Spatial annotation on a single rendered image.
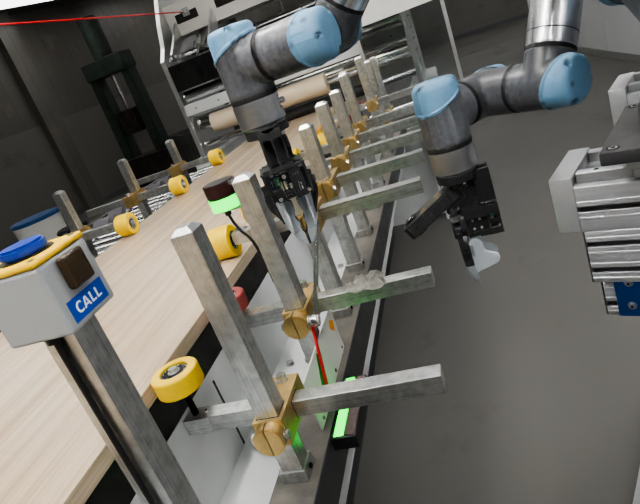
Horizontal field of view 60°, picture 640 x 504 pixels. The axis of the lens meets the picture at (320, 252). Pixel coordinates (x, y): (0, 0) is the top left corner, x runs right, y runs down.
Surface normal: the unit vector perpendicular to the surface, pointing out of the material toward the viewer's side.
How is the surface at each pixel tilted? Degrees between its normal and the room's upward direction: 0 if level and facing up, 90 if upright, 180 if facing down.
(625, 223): 90
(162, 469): 90
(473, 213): 90
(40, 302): 90
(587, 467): 0
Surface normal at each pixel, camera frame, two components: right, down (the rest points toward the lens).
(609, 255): -0.54, 0.47
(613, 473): -0.34, -0.88
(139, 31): 0.77, -0.05
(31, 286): -0.18, 0.41
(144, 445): 0.92, -0.24
